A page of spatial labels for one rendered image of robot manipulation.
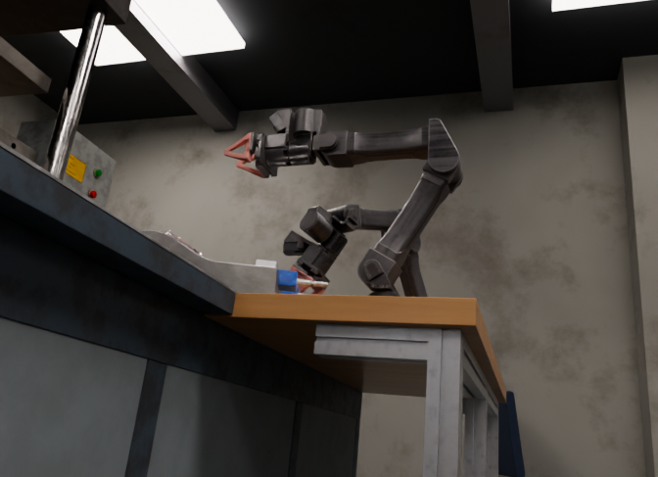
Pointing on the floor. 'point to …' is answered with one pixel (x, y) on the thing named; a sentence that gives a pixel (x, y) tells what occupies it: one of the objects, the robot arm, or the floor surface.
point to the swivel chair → (509, 440)
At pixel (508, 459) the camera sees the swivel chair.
